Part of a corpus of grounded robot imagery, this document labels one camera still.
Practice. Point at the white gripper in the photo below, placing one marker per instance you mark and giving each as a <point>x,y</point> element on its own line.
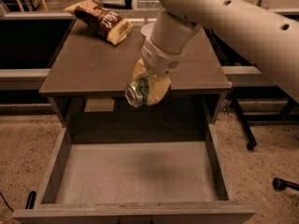
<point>158,61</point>

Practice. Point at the green soda can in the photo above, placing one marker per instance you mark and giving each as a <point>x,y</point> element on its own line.
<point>137,92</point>

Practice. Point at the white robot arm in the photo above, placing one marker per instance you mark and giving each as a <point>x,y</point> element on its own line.
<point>262,37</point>

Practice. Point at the grey cabinet with top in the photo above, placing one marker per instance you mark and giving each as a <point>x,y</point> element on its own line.
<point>87,82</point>

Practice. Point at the open grey top drawer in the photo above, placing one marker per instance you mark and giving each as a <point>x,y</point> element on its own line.
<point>141,183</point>

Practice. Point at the white bowl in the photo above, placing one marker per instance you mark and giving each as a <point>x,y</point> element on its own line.
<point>147,29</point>

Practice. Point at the brown chip bag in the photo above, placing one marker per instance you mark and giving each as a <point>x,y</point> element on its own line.
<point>107,23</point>

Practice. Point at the black stand leg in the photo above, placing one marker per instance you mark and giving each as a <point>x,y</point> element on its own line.
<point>251,139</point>

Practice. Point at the black chair leg caster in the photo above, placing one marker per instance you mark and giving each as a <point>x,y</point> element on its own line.
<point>281,184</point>

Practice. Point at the wire mesh basket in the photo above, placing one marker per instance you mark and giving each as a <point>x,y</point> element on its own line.
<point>146,4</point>

